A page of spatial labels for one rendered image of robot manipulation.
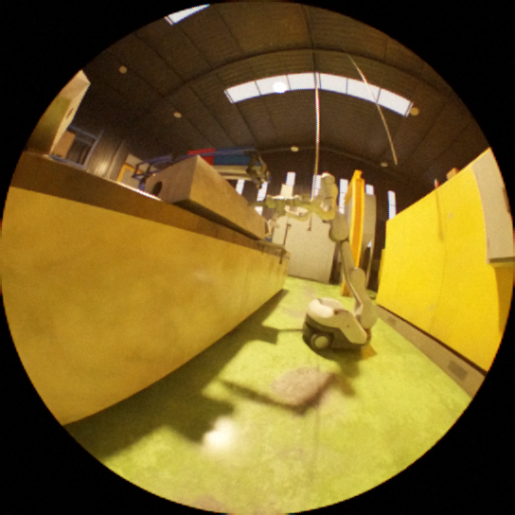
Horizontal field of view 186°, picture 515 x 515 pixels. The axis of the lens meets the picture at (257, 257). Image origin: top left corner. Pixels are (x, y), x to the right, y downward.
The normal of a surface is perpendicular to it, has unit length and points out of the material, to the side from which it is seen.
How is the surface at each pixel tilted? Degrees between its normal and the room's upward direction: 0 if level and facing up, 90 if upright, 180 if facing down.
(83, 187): 90
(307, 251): 90
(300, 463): 0
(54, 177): 90
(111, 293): 90
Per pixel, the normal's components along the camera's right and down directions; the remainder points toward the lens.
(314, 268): -0.31, -0.05
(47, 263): 0.93, 0.18
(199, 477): 0.19, -0.98
